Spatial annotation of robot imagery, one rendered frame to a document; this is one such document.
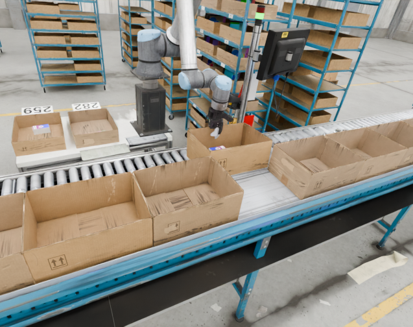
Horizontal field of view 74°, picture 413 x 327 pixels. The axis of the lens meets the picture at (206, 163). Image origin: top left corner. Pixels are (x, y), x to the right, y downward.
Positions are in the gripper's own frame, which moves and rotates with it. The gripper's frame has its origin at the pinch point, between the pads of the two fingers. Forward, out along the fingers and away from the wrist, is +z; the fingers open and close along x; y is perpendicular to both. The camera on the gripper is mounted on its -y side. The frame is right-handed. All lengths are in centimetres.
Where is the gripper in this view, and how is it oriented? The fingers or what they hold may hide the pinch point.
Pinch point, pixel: (215, 136)
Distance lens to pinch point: 168.0
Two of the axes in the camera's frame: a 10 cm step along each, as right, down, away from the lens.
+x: 4.4, 6.2, -6.5
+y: -8.9, 1.8, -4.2
